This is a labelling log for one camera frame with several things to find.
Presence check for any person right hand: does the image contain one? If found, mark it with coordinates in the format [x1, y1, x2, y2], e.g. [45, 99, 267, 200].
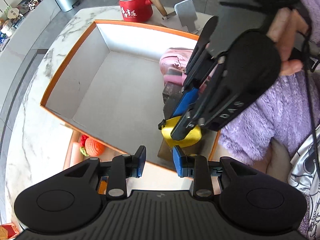
[267, 8, 309, 76]

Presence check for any brown cardboard box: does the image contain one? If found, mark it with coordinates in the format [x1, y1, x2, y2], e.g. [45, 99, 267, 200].
[157, 130, 217, 162]

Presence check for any silver phone stand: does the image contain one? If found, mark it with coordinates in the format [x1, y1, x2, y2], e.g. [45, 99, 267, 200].
[162, 0, 198, 34]

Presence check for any red mug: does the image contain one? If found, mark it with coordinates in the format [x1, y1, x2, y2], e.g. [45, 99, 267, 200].
[119, 0, 168, 23]

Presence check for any purple fuzzy sleeve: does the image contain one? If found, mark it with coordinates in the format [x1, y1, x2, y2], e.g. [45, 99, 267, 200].
[217, 0, 320, 167]

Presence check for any dark grey flat box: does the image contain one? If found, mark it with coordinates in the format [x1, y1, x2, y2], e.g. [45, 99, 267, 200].
[163, 98, 185, 120]

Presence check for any pink phone stand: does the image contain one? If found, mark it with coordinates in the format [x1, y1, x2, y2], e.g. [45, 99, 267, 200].
[63, 131, 83, 170]

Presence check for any dark printed box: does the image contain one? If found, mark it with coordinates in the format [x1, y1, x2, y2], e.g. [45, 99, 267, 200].
[162, 82, 182, 104]

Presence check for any pink pouch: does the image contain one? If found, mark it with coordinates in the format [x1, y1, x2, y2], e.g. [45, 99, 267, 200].
[159, 48, 193, 75]

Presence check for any orange storage box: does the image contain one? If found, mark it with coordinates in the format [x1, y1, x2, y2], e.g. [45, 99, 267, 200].
[39, 19, 222, 173]

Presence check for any orange crochet fruit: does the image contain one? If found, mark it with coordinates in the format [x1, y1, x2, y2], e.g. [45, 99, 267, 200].
[80, 134, 106, 157]

